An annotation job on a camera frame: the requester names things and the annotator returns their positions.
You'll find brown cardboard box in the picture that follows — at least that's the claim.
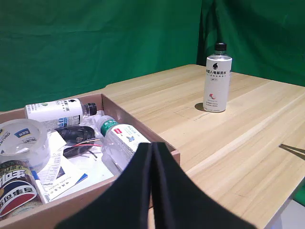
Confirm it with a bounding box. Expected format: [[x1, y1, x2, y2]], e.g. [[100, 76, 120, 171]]
[[0, 93, 181, 229]]

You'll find white bottle with lychee print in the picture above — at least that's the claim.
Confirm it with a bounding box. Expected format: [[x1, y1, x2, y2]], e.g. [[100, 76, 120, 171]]
[[203, 42, 233, 113]]

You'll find Pepsi can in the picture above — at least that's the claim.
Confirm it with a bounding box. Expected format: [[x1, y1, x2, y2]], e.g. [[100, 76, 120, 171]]
[[0, 160, 39, 218]]

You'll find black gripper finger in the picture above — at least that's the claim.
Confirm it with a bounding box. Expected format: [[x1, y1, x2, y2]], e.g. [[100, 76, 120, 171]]
[[54, 142, 153, 229], [151, 142, 257, 229]]

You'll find clear packing tape roll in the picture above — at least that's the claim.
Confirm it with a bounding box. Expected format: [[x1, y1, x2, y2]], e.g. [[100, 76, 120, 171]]
[[0, 118, 50, 171]]

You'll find clear green-label water bottle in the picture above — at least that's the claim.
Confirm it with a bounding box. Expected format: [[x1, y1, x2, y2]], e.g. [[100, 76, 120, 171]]
[[94, 115, 152, 171]]

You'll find black part with coloured wires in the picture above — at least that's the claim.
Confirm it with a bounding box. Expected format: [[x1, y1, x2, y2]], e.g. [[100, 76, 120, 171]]
[[62, 139, 102, 160]]

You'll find white bottle with green logo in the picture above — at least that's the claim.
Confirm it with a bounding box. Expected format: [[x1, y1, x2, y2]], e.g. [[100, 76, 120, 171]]
[[25, 98, 98, 129]]

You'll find white leaflet with blue edge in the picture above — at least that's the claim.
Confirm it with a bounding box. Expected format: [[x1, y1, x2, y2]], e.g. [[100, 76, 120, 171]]
[[39, 156, 89, 201]]

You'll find green backdrop cloth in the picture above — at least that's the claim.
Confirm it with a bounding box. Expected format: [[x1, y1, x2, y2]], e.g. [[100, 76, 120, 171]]
[[0, 0, 305, 113]]

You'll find white marker with blue cap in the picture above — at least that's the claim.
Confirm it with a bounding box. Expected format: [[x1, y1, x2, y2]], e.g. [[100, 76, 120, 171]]
[[30, 169, 50, 204]]

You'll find white paper receipt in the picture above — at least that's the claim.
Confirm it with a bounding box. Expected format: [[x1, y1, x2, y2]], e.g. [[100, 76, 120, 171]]
[[37, 130, 68, 177]]

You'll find small black cooling fan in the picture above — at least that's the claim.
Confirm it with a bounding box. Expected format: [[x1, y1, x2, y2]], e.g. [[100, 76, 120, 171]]
[[54, 125, 97, 144]]

